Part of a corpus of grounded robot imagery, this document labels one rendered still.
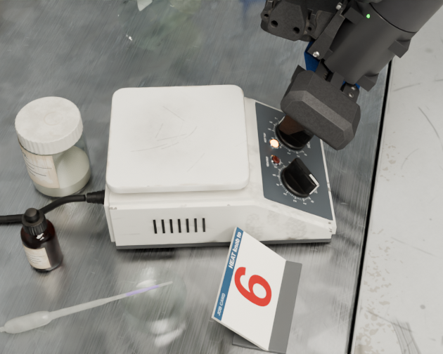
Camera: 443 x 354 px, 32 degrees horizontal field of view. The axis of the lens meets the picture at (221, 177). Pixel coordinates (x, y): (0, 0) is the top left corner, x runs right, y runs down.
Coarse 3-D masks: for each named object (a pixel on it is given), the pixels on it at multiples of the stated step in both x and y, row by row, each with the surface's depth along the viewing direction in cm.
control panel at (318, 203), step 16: (256, 112) 71; (272, 112) 72; (272, 128) 71; (320, 144) 73; (272, 160) 68; (288, 160) 69; (304, 160) 71; (320, 160) 72; (272, 176) 67; (320, 176) 70; (272, 192) 66; (288, 192) 67; (320, 192) 69; (304, 208) 66; (320, 208) 68
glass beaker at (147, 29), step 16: (128, 0) 83; (144, 0) 83; (160, 0) 84; (176, 0) 85; (192, 0) 86; (128, 16) 87; (144, 16) 89; (160, 16) 83; (176, 16) 85; (192, 16) 88; (128, 32) 87; (144, 32) 88; (160, 32) 83; (144, 48) 87
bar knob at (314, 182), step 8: (296, 160) 67; (288, 168) 68; (296, 168) 67; (304, 168) 67; (288, 176) 67; (296, 176) 67; (304, 176) 67; (312, 176) 67; (288, 184) 67; (296, 184) 67; (304, 184) 67; (312, 184) 66; (296, 192) 67; (304, 192) 67
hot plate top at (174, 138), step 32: (128, 96) 70; (160, 96) 70; (192, 96) 69; (224, 96) 69; (128, 128) 67; (160, 128) 67; (192, 128) 67; (224, 128) 67; (128, 160) 65; (160, 160) 64; (192, 160) 64; (224, 160) 64; (128, 192) 63
